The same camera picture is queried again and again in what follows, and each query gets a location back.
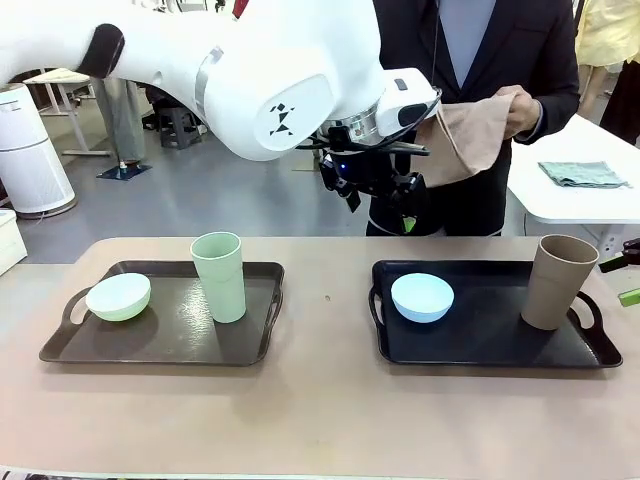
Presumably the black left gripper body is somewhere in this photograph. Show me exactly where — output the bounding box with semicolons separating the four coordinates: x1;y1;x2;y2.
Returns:
319;148;427;200

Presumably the white side table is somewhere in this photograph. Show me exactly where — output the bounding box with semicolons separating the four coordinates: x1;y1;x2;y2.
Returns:
504;113;640;261

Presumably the light blue bowl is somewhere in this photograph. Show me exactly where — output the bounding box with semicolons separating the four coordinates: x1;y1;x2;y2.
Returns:
390;272;456;326

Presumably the black stool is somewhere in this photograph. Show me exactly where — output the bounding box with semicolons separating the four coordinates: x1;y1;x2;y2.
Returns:
158;107;204;150

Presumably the green cloth mat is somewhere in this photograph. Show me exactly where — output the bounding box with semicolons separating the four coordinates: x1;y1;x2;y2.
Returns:
537;160;632;190

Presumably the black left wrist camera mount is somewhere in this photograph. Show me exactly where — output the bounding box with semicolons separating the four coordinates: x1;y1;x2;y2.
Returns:
294;127;431;157

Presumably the green cup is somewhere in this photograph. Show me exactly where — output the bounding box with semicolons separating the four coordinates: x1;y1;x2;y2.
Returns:
190;231;248;325

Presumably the person in dark jacket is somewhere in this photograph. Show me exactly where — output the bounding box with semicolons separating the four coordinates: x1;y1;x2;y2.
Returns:
367;0;581;237

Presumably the bystander in beige trousers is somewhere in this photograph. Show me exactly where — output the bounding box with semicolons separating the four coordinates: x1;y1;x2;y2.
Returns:
92;77;147;166

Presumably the black plastic tray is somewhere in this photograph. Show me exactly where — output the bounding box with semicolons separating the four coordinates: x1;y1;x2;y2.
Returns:
368;258;624;370

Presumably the beige cloth mat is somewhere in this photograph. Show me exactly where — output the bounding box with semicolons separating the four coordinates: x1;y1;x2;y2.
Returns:
414;92;516;189

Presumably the white air purifier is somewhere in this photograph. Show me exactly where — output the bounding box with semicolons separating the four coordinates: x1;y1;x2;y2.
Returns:
0;83;77;219

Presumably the bystander in yellow top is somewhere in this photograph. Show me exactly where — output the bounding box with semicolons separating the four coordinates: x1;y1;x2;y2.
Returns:
574;0;640;132

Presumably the white background desk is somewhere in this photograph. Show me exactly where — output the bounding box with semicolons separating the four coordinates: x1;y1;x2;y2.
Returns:
22;69;111;159

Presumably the white box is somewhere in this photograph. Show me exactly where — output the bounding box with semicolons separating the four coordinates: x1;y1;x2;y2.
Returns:
0;208;29;276

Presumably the brown cup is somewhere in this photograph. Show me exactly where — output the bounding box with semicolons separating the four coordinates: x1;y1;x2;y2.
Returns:
520;233;600;332

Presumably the person's left forearm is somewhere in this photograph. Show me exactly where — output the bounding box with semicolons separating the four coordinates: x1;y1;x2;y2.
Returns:
532;84;581;146

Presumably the brown plastic tray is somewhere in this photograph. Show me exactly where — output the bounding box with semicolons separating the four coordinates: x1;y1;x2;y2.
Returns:
38;259;286;368

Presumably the person's left hand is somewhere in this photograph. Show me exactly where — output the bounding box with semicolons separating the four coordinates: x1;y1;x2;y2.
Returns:
492;84;544;144

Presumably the green bowl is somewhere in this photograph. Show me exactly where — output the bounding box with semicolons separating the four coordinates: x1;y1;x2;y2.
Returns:
84;272;152;323

